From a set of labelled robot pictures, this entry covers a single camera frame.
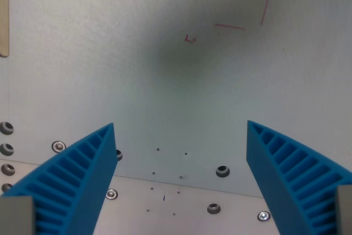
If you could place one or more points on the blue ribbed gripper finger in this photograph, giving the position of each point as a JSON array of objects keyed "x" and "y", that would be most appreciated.
[
  {"x": 291, "y": 180},
  {"x": 68, "y": 174}
]

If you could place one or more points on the silver hex socket screw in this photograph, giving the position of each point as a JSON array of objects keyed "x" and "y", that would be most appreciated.
[
  {"x": 58, "y": 146},
  {"x": 111, "y": 194},
  {"x": 263, "y": 216}
]

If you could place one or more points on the light wooden strip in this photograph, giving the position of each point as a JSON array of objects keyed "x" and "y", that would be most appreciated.
[{"x": 3, "y": 15}]

